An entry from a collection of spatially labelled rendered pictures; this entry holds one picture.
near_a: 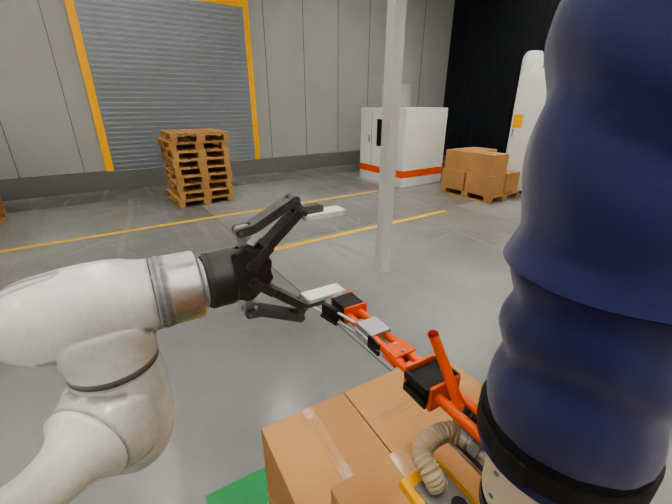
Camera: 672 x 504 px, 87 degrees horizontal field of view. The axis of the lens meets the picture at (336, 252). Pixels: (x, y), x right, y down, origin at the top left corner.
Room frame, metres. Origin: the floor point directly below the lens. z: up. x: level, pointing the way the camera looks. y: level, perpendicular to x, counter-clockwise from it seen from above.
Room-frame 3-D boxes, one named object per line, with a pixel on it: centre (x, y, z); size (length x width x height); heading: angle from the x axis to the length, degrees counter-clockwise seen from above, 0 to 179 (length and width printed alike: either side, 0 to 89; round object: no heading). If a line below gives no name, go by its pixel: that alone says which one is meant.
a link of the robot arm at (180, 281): (0.40, 0.20, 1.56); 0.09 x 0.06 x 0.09; 30
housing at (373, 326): (0.78, -0.10, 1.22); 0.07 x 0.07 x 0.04; 30
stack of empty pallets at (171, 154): (7.12, 2.78, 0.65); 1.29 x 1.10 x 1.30; 33
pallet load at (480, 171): (7.39, -3.02, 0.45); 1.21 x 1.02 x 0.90; 33
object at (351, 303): (0.90, -0.04, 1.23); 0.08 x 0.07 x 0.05; 30
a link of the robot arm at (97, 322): (0.35, 0.29, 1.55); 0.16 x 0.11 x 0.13; 120
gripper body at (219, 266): (0.44, 0.14, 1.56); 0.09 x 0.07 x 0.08; 120
